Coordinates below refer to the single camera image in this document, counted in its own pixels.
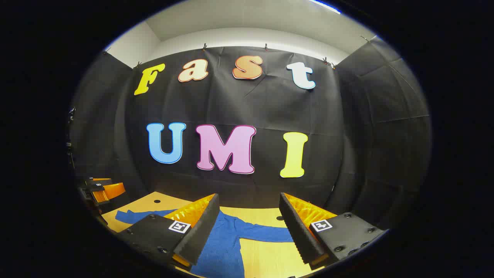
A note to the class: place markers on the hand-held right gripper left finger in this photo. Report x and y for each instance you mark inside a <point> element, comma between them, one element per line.
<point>200,231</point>

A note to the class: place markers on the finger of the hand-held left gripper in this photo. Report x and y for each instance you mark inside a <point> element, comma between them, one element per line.
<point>101,180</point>
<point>114,190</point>

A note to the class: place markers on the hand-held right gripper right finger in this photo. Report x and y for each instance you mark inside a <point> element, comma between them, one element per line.
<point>299,231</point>

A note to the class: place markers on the blue shirt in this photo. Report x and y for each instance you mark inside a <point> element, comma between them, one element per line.
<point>224,239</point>

